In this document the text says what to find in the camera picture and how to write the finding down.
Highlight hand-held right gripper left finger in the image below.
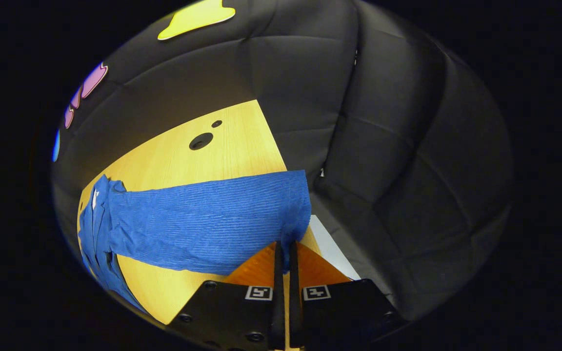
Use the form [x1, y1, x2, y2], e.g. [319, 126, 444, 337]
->
[166, 241, 287, 351]

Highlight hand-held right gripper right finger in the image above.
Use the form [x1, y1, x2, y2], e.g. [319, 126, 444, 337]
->
[288, 241, 408, 351]

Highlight blue corduroy shirt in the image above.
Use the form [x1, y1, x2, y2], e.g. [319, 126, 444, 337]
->
[77, 170, 312, 312]

